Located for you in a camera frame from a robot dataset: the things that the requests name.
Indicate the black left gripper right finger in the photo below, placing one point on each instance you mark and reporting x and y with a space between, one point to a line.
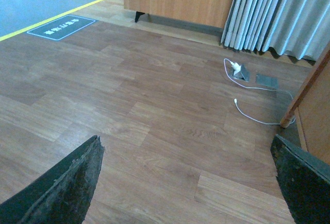
303 180

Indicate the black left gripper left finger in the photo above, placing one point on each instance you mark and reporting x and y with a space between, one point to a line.
63 194

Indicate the wooden nightstand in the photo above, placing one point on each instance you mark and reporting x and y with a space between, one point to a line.
310 107

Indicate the closed metal floor plate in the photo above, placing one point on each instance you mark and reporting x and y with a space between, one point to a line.
268 81

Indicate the open metal floor socket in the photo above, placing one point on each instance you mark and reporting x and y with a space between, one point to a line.
242 74

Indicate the white plug charger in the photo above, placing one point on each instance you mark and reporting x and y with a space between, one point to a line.
236 66

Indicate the grey pleated curtain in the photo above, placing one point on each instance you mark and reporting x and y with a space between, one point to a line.
298 28

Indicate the dark floor sign sticker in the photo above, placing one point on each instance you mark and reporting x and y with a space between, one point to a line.
61 28

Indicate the yellow floor tape line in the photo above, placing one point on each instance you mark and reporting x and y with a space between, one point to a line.
33 26

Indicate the black cabinet leg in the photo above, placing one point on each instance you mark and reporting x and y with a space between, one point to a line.
138 15

